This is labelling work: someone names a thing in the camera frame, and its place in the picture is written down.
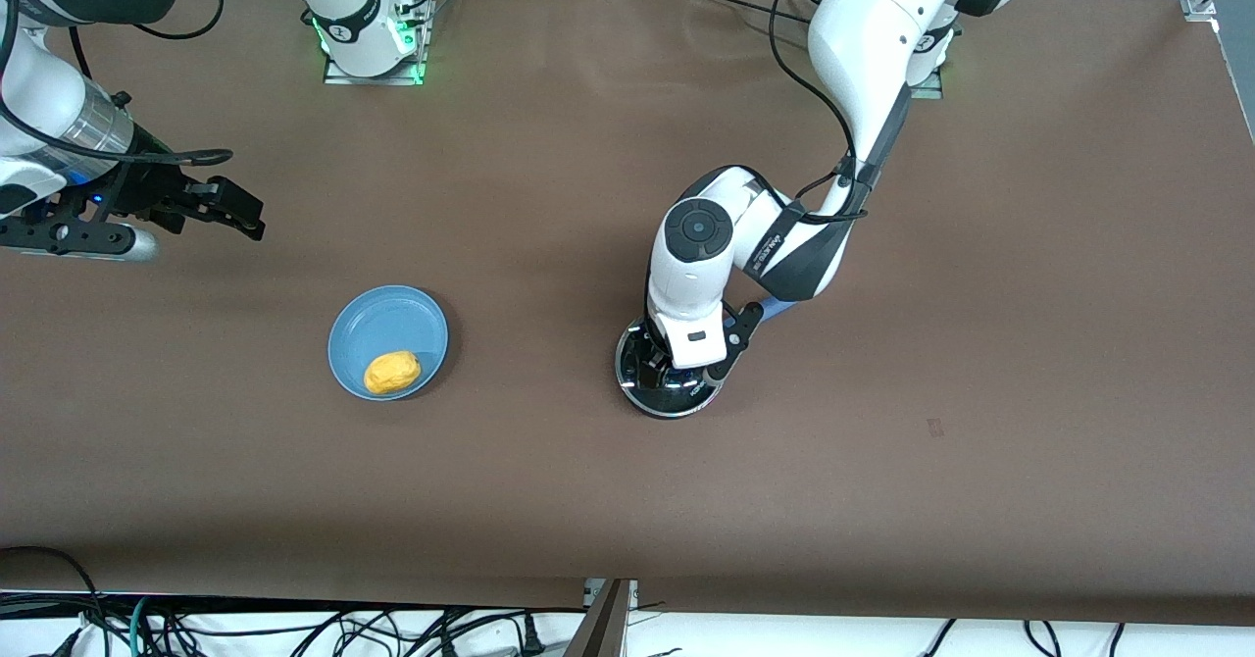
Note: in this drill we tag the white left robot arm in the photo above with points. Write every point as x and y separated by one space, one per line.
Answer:
863 29

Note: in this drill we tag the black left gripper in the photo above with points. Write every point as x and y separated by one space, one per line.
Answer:
648 375

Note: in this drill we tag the blue round plate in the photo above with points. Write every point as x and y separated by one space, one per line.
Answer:
382 328

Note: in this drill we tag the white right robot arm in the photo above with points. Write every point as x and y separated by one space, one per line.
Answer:
343 0

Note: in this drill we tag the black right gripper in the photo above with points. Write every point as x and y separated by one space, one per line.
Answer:
147 192

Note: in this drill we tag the yellow potato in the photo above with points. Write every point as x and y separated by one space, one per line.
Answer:
392 373

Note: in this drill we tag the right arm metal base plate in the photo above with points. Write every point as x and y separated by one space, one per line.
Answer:
420 49

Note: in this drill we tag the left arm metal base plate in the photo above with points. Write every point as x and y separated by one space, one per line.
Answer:
931 91

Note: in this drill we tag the glass lid with blue knob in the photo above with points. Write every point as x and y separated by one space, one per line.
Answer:
677 398

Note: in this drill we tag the brown table cover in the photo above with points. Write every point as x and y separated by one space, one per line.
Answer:
588 500

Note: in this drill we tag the black power plug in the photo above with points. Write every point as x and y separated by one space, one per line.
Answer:
531 635

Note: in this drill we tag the grey metal beam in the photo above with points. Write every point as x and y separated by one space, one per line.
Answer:
600 628

